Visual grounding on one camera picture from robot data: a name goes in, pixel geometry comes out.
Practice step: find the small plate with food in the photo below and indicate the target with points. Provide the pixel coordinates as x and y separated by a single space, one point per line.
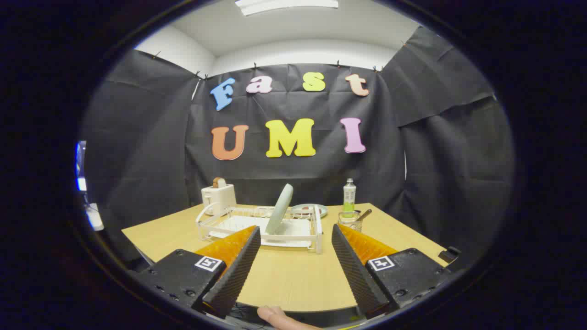
305 213

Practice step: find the pale green plate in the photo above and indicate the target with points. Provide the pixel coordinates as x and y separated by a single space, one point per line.
279 208

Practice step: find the white object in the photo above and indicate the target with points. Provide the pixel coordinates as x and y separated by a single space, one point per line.
95 217

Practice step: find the green drink bottle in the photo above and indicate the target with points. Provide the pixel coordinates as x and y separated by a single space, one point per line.
349 197

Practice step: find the white toaster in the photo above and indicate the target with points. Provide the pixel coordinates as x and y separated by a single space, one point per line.
219 198

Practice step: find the black backdrop cloth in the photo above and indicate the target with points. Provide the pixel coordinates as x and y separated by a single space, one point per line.
422 183

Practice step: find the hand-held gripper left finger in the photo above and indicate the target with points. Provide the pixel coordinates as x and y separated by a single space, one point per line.
236 270

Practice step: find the ceiling light panel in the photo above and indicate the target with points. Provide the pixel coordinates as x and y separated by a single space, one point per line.
284 5

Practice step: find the bread slice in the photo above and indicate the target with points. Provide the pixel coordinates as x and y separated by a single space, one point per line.
219 182

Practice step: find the lit screen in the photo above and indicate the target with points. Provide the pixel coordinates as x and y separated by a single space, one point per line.
81 167

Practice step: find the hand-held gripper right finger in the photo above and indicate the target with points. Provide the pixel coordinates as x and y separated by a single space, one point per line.
355 270

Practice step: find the black table clamp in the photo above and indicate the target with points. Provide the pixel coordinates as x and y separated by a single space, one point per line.
449 255

